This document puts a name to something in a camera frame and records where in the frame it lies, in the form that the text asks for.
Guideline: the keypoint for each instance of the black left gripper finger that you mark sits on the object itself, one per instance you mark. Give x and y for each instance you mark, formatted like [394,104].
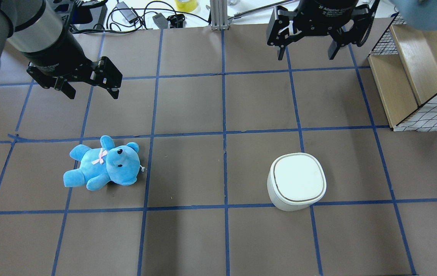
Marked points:
[61,84]
[106,75]

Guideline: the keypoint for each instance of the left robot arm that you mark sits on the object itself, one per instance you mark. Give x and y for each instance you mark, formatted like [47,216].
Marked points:
[39,30]

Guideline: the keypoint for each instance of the yellow tape roll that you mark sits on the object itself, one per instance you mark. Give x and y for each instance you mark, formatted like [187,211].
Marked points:
[186,5]

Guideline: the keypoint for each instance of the aluminium frame post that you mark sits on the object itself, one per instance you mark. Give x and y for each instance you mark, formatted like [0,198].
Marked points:
[219,17]

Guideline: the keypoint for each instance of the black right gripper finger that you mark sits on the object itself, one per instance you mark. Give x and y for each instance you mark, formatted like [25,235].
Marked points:
[279,29]
[362,21]

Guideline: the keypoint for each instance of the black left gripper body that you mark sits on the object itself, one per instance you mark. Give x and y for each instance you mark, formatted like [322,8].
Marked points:
[58,51]

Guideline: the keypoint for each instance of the wooden wire-mesh shelf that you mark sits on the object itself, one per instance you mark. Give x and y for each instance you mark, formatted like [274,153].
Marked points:
[404,66]

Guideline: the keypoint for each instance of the blue teddy bear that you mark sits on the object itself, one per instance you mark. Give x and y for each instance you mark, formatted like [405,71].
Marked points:
[100,166]

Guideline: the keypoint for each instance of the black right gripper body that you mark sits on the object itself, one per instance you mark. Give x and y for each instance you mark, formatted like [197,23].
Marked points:
[326,15]

